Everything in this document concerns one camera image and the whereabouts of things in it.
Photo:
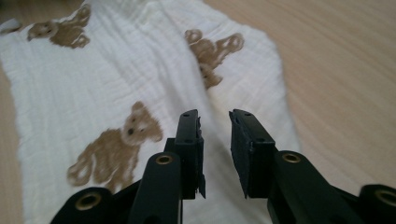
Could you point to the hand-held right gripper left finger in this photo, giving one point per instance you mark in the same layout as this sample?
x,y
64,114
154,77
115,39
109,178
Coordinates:
x,y
186,155

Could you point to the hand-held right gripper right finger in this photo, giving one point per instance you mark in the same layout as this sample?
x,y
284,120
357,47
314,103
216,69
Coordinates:
x,y
258,161

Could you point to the white bear print cloth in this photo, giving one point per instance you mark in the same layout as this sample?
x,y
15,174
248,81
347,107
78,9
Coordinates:
x,y
124,77

